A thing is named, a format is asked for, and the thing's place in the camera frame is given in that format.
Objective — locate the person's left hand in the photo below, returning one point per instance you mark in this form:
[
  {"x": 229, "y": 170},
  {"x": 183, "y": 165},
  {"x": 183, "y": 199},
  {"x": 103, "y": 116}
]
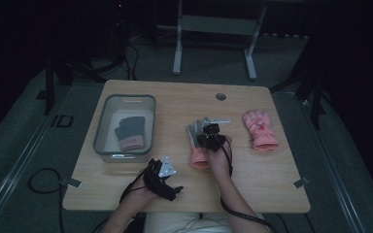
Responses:
[{"x": 139, "y": 194}]

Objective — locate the pink glove with printed picture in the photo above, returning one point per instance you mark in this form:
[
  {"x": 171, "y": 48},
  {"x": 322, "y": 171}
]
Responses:
[{"x": 260, "y": 129}]

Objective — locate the black metal stand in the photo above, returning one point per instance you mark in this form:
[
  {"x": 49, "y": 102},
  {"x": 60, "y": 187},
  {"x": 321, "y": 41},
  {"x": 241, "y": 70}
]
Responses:
[{"x": 307, "y": 84}]

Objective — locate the black rectangular floor frame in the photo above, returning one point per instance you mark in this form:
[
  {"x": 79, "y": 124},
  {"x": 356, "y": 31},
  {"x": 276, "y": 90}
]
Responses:
[{"x": 62, "y": 121}]

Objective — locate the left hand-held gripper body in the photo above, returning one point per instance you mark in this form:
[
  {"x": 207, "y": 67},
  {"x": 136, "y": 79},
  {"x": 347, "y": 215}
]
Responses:
[{"x": 160, "y": 181}]

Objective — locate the grey plastic bin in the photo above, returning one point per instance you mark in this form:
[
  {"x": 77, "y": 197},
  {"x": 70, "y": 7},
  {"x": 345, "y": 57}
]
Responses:
[{"x": 126, "y": 129}]

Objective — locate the person's right hand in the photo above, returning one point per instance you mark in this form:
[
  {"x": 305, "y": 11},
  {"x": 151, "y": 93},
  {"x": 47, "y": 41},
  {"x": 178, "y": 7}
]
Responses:
[{"x": 220, "y": 161}]

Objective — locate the grey metal table bracket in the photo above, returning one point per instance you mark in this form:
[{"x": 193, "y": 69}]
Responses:
[
  {"x": 71, "y": 183},
  {"x": 301, "y": 183}
]

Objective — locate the black tripod stand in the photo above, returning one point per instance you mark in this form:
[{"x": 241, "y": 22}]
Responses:
[{"x": 77, "y": 69}]

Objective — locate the pink glove with grey palm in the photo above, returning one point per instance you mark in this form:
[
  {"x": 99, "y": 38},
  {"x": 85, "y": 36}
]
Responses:
[{"x": 198, "y": 155}]

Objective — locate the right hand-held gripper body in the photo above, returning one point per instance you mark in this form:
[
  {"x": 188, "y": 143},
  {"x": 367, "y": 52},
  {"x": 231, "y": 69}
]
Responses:
[{"x": 213, "y": 142}]

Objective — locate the metal floor rail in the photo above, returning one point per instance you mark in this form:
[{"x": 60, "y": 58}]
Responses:
[
  {"x": 333, "y": 181},
  {"x": 19, "y": 165}
]

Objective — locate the person's beige trousers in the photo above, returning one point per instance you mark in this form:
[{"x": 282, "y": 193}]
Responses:
[{"x": 187, "y": 223}]

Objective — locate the white metal desk frame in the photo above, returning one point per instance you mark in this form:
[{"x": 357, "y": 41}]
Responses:
[{"x": 217, "y": 26}]

